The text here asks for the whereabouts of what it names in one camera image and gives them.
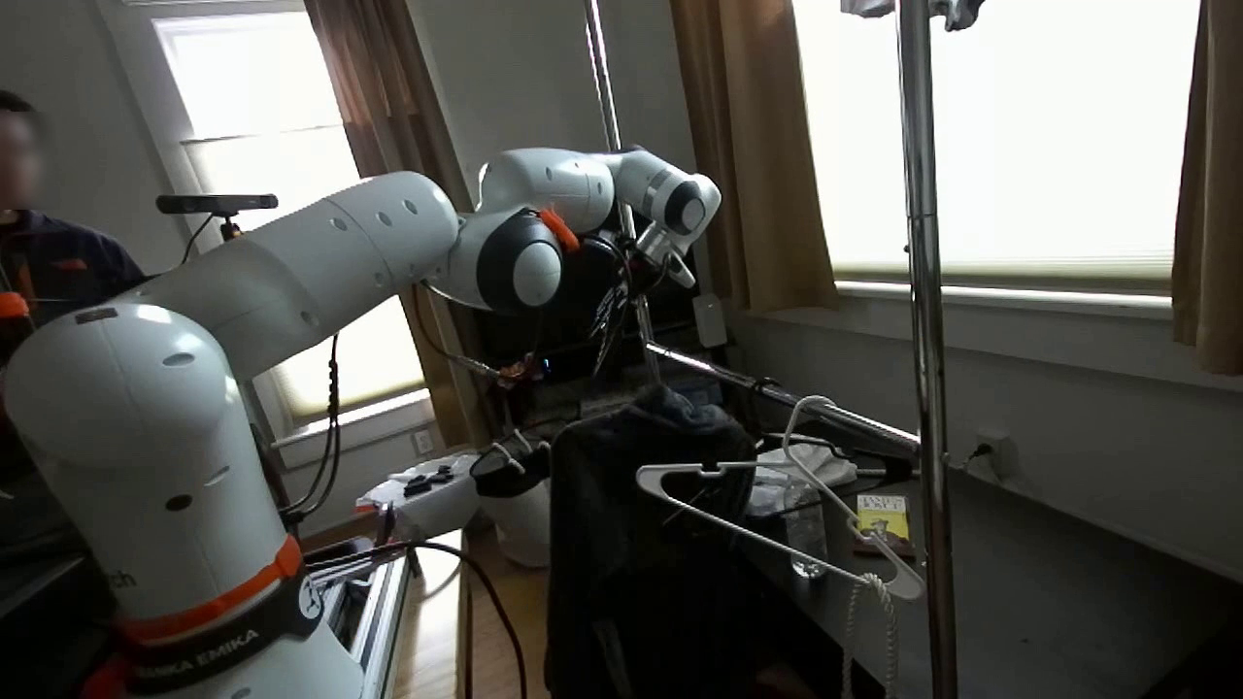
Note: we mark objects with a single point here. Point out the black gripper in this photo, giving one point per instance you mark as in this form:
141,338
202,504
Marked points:
621,297

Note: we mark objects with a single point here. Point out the black robe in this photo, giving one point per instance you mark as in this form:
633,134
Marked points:
645,556

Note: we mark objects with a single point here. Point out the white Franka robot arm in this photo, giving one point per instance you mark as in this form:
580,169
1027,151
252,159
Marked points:
141,451

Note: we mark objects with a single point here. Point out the white plastic hanger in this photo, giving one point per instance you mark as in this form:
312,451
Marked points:
654,477

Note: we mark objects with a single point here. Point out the tan curtain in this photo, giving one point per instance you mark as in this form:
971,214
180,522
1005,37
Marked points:
751,159
1209,197

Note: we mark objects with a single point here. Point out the white bucket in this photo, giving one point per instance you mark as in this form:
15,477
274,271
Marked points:
526,530

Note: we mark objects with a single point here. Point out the white crumpled cloth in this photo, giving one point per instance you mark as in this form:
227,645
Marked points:
808,473

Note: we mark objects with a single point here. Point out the white button control box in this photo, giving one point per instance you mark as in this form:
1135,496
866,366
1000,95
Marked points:
421,498

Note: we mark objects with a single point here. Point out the metal garment rack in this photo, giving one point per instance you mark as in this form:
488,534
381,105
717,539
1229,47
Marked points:
921,258

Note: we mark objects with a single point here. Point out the yellow label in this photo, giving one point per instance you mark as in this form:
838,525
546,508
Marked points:
884,520

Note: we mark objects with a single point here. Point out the narrow bright window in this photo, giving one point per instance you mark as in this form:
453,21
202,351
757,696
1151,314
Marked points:
247,118

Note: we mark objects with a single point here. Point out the wide bright window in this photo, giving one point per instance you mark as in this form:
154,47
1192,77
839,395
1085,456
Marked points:
1036,130

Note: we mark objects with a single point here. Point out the person in dark jacket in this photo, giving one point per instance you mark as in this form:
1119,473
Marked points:
62,267

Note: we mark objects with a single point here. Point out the small white wall box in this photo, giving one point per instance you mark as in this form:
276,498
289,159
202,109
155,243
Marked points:
709,319

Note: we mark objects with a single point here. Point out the white wall outlet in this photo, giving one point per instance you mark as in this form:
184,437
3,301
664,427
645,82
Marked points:
1000,456

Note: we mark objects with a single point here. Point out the black camera on tripod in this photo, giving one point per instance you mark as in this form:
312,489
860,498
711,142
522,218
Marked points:
214,203

